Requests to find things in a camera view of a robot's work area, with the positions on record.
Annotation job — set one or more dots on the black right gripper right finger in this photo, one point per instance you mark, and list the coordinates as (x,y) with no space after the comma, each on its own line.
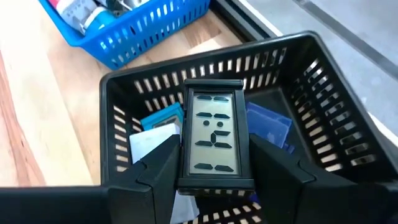
(280,186)

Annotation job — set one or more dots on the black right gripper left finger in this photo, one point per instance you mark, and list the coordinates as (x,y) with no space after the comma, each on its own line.
(155,186)

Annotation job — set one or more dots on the white display module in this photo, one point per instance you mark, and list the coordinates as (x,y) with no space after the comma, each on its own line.
(149,143)
(186,208)

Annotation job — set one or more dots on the purple LCD display module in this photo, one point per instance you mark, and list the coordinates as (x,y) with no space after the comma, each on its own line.
(267,124)

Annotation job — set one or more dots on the teal LCD display module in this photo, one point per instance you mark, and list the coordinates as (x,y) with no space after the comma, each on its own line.
(161,116)

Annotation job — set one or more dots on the black LCD display module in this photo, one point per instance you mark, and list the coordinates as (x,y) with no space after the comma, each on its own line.
(214,143)

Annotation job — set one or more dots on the teal wall charger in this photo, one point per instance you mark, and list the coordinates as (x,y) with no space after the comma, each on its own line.
(102,20)

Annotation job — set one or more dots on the white charger with black face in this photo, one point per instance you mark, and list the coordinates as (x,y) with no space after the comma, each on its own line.
(116,6)

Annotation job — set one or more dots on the small white wall charger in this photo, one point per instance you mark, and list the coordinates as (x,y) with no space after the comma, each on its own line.
(136,2)

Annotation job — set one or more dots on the small white charger cube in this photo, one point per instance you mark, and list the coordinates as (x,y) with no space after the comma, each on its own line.
(74,12)

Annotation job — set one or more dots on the red wall charger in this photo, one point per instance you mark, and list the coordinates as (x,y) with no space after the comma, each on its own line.
(54,2)

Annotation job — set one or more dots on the black plastic bin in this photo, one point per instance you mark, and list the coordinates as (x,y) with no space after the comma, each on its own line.
(270,96)

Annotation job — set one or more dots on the blue plastic bin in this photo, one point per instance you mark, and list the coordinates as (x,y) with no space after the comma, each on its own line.
(140,40)

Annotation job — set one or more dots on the black aluminium table frame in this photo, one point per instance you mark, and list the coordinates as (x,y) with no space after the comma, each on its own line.
(242,21)

